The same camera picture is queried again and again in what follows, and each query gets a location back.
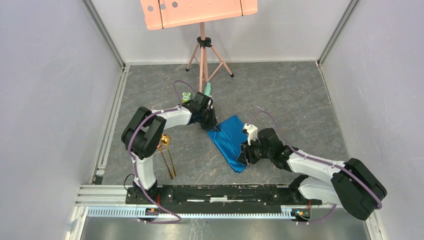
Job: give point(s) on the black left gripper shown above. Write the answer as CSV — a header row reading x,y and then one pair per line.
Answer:
x,y
213,124

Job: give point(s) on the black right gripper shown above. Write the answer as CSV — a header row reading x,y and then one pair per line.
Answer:
x,y
245,153

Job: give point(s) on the blue cloth napkin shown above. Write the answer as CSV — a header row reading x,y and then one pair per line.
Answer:
x,y
229,140

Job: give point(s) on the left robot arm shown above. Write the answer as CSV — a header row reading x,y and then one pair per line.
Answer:
x,y
143,133

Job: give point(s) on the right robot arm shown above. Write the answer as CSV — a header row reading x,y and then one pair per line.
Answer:
x,y
349,184

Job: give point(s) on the green owl toy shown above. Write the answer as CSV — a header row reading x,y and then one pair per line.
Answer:
x,y
185,97

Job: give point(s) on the mint green flashlight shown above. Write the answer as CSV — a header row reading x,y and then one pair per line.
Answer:
x,y
208,89

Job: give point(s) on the gold spoon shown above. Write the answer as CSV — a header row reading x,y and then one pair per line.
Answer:
x,y
165,140

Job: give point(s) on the gold fork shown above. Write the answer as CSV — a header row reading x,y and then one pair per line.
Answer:
x,y
160,148

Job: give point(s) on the pink music stand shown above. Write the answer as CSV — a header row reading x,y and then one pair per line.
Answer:
x,y
163,14

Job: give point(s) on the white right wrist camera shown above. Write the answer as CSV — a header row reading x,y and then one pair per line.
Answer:
x,y
251,131

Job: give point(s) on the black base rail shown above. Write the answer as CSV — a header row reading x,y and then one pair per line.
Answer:
x,y
220,199

